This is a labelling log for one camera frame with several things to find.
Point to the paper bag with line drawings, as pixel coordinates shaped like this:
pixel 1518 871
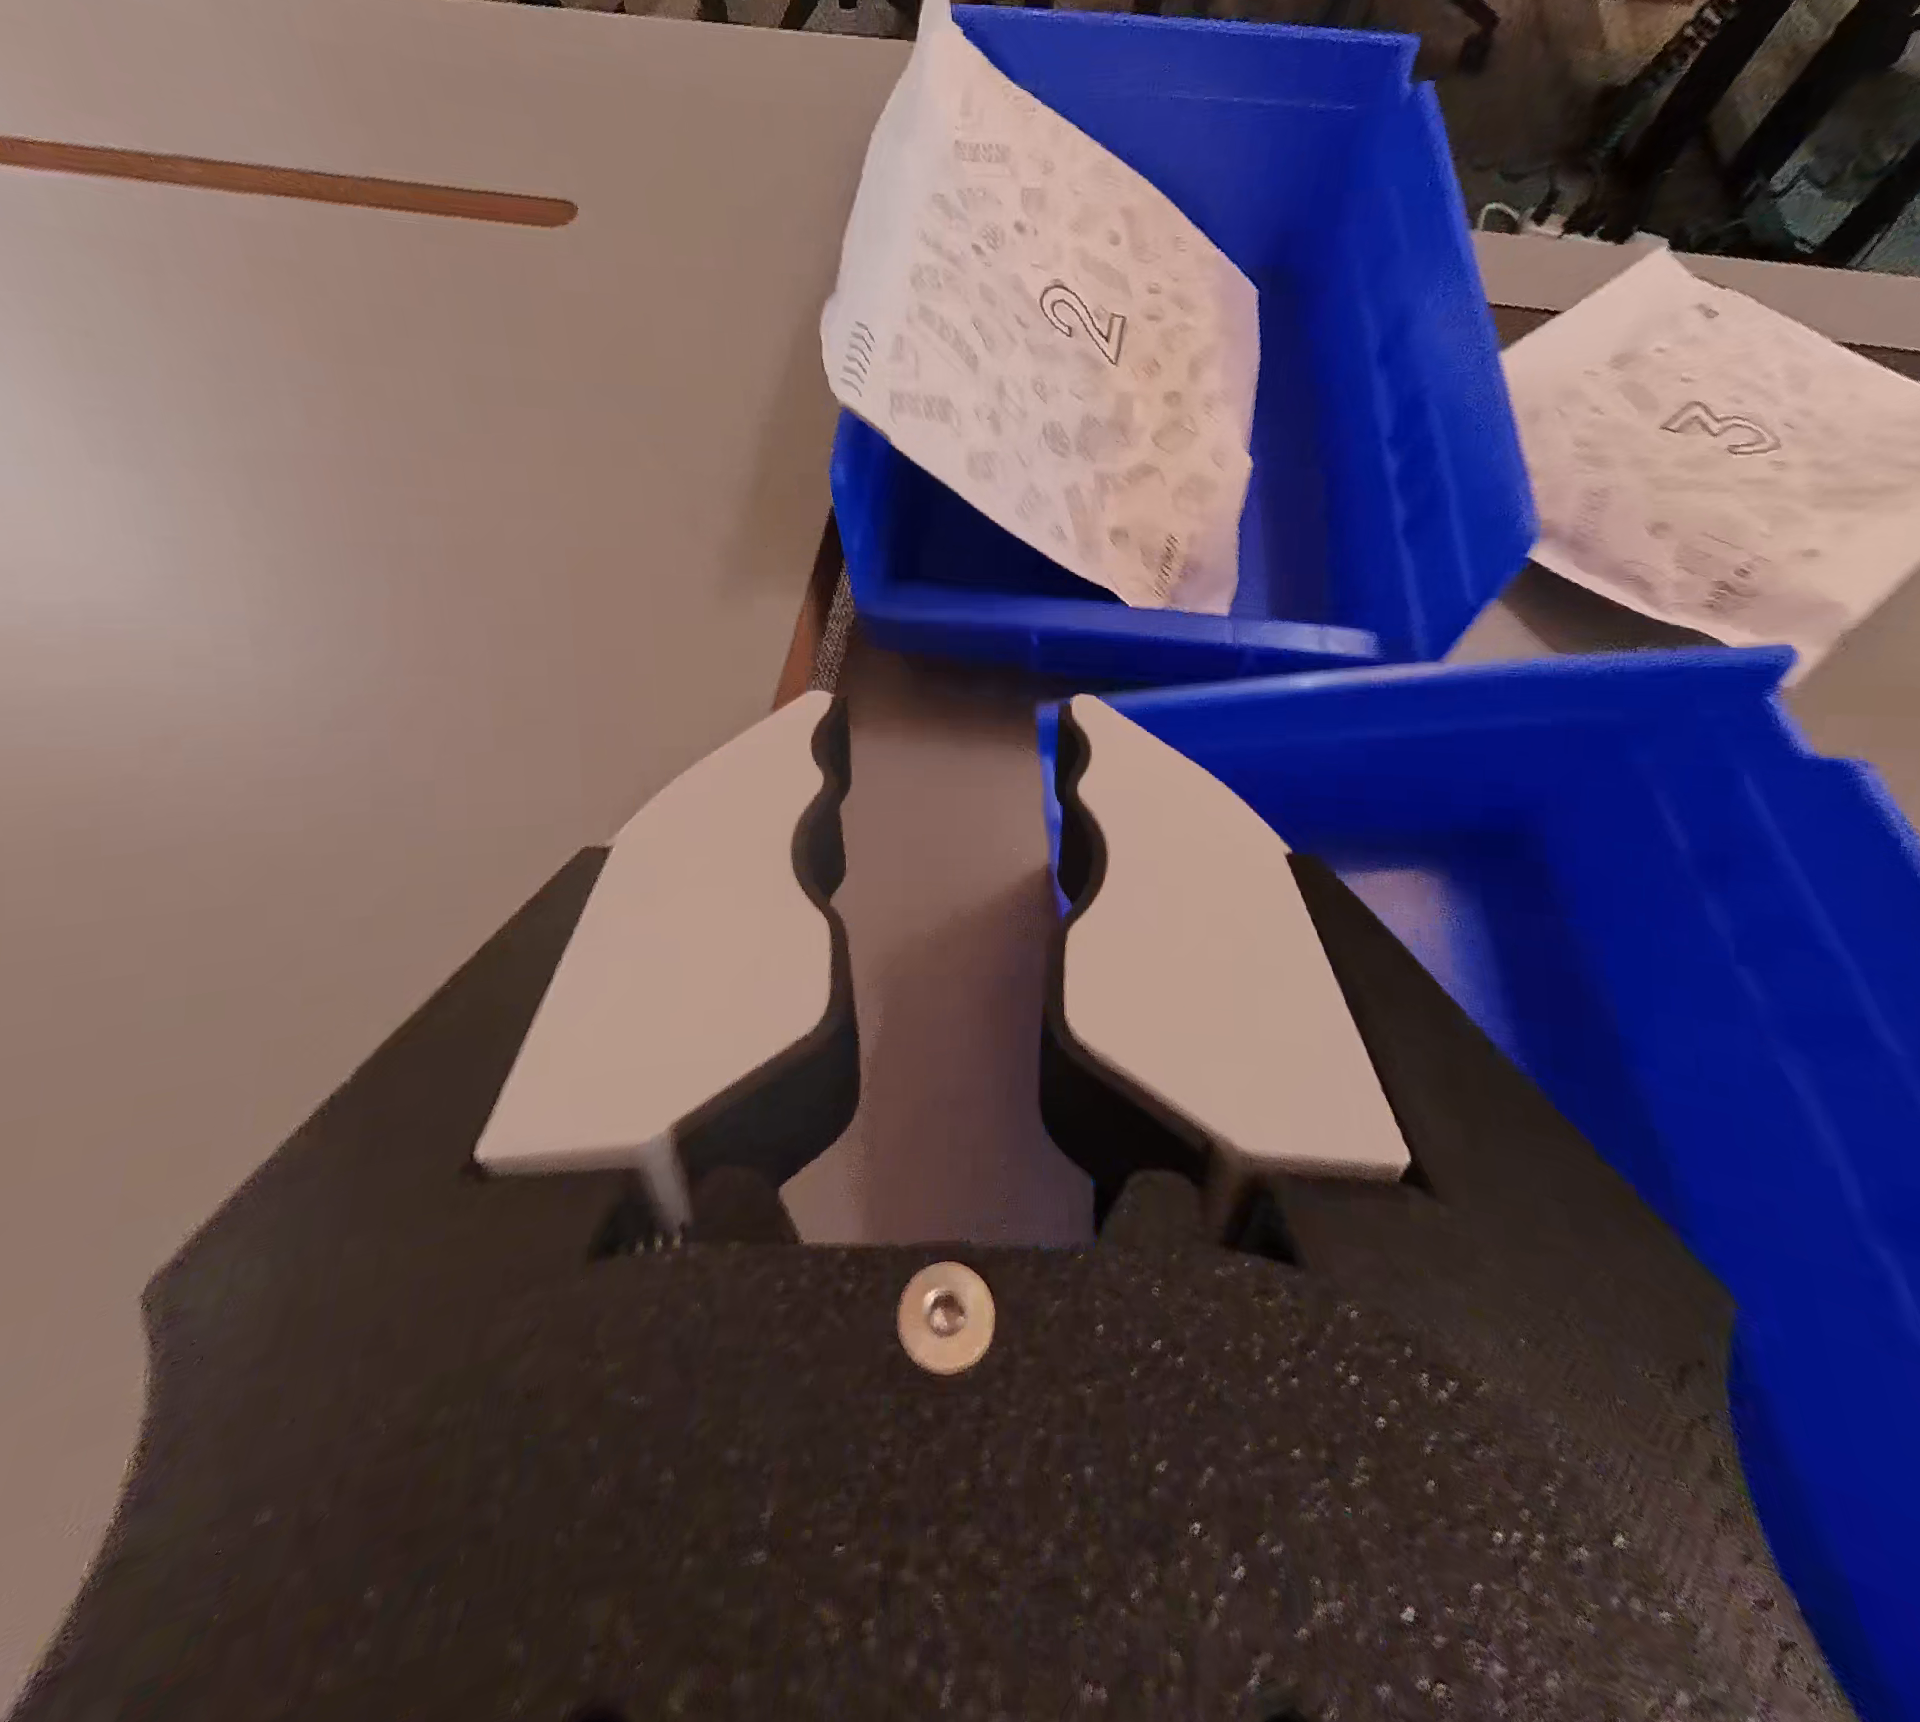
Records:
pixel 1694 463
pixel 1050 373

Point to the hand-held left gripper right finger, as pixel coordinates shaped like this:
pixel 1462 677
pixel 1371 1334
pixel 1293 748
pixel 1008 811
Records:
pixel 1214 1002

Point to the blue plastic bin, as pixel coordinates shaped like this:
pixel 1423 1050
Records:
pixel 1350 326
pixel 1650 927

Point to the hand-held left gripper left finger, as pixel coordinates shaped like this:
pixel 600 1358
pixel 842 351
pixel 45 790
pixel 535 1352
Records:
pixel 674 986

